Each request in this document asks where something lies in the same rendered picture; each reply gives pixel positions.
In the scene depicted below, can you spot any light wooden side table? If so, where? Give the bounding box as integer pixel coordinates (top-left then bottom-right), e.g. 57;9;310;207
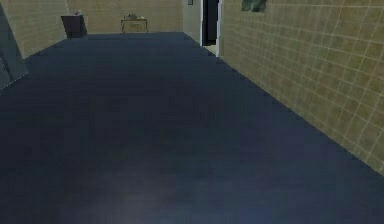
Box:
120;18;149;34

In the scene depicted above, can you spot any green framed wall picture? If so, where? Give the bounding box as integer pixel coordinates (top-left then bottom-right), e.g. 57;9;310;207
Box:
241;0;268;13

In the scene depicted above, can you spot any dark brown cabinet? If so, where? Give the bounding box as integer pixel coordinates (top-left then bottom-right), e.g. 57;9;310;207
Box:
60;14;89;39

